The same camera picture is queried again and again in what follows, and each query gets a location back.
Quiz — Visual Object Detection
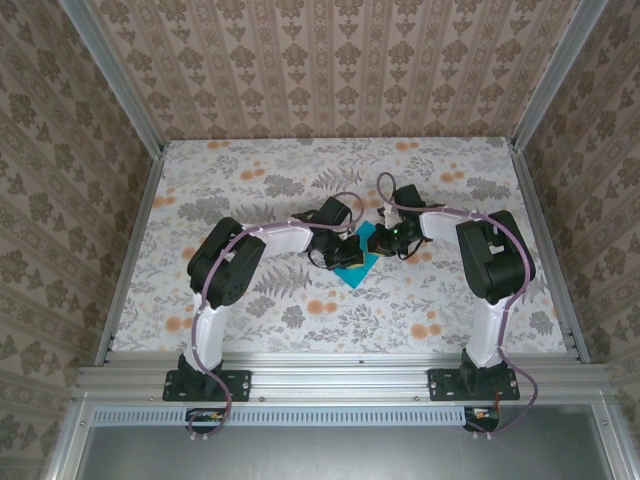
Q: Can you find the teal cloth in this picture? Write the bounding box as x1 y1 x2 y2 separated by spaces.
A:
329 219 380 289

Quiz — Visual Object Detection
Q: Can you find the grey metal panel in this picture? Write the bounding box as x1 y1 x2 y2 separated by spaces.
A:
47 394 634 480

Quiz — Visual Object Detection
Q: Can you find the thin black right gripper cable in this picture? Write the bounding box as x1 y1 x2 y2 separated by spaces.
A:
397 233 432 262

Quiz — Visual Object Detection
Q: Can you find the aluminium cross rail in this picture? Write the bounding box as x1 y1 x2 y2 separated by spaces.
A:
74 351 614 402

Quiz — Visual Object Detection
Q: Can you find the aluminium table side rail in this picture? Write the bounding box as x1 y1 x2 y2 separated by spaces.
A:
93 147 167 366
508 142 592 365

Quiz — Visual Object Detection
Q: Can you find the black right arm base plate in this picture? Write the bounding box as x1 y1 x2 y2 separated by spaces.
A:
428 368 521 402

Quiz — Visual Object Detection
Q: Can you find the grey slotted cable duct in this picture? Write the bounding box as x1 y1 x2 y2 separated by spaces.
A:
92 405 467 427

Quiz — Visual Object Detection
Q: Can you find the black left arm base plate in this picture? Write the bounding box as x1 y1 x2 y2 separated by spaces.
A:
163 368 252 402

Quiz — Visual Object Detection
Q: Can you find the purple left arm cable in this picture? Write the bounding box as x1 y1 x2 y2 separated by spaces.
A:
191 191 370 444

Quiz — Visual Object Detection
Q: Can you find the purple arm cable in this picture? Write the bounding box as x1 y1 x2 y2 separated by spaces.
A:
375 172 539 441
191 191 370 444

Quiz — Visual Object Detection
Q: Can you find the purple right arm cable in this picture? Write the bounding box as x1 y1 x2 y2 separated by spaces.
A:
375 172 539 441

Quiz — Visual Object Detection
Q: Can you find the aluminium frame post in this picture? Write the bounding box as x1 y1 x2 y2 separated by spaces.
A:
510 0 610 154
58 0 165 160

